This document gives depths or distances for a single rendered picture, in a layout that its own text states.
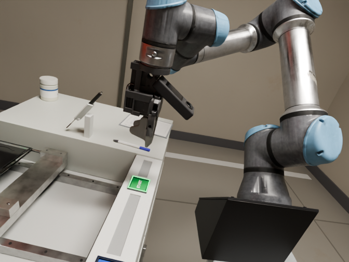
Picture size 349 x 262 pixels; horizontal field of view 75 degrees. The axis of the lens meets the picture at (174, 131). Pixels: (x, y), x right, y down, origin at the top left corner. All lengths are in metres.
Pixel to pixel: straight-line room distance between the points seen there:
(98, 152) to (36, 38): 2.23
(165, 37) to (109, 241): 0.44
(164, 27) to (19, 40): 2.63
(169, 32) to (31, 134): 0.64
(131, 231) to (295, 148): 0.44
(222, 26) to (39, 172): 0.69
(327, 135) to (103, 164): 0.70
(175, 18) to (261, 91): 2.55
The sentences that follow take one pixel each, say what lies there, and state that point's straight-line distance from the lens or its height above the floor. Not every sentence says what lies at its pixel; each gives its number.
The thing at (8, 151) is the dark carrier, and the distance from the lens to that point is 0.94.
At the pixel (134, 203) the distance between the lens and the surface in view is 0.64.
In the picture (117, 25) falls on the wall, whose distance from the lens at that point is 2.66.
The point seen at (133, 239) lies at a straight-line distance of 0.56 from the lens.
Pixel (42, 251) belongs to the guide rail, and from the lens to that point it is 0.69.
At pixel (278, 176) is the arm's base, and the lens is 0.72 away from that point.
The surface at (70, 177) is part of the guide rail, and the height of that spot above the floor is 0.85.
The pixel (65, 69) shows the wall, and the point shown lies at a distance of 2.90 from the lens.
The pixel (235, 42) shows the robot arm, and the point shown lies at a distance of 0.78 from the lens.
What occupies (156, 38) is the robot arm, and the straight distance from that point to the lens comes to 0.48.
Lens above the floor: 1.41
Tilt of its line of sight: 26 degrees down
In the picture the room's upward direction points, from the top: 14 degrees clockwise
